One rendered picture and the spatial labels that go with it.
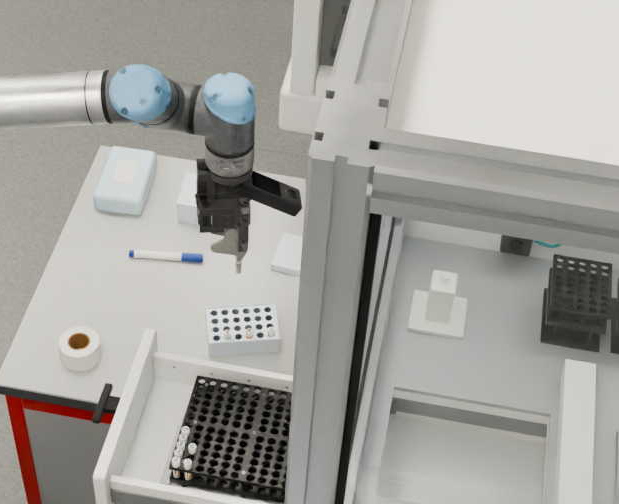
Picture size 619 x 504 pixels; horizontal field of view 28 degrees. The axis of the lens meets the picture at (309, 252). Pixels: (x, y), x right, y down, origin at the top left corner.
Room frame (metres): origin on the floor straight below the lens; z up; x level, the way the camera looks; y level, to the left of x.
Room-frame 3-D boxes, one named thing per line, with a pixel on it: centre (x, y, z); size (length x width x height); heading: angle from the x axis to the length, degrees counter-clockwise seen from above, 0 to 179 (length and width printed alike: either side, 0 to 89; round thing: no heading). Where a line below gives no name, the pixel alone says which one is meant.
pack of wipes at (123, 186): (1.76, 0.37, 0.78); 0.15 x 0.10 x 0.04; 175
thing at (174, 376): (1.11, 0.05, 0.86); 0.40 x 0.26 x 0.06; 83
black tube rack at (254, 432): (1.11, 0.06, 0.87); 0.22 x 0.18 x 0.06; 83
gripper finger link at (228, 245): (1.40, 0.13, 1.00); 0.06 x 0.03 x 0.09; 101
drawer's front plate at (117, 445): (1.13, 0.26, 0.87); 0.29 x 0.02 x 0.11; 173
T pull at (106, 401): (1.14, 0.29, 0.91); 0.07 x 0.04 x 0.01; 173
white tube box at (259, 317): (1.41, 0.11, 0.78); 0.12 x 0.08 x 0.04; 100
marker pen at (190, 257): (1.58, 0.27, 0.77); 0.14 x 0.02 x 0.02; 91
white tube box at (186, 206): (1.72, 0.19, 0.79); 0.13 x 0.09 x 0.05; 84
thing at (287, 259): (1.60, 0.00, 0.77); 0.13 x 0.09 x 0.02; 78
